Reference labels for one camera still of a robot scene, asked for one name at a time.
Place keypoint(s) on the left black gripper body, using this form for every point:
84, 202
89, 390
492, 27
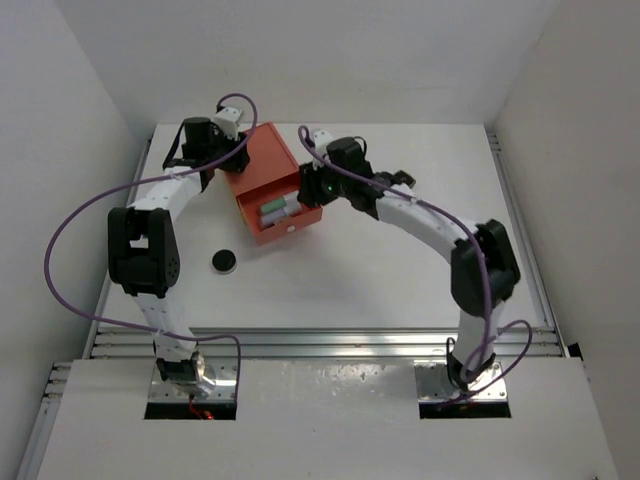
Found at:
220, 146

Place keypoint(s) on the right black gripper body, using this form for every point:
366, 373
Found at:
323, 185

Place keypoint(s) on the green tube bottle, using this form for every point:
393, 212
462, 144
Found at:
281, 202

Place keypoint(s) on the orange drawer box shell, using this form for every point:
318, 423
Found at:
271, 172

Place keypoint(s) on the lilac tube bottle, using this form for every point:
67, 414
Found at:
272, 217

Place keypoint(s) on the orange drawer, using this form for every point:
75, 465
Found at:
285, 227

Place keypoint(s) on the black square compact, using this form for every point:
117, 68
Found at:
401, 177

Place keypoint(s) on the black round compact jar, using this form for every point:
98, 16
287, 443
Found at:
224, 261

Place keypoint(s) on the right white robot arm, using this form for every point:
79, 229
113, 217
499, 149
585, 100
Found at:
483, 267

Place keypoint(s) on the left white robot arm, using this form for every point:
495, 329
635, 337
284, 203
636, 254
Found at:
143, 254

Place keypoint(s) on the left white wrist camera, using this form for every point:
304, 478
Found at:
228, 120

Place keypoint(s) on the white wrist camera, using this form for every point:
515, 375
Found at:
228, 120
320, 139

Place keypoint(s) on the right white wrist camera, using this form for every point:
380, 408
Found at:
320, 139

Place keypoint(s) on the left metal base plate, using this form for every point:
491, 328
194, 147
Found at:
218, 385

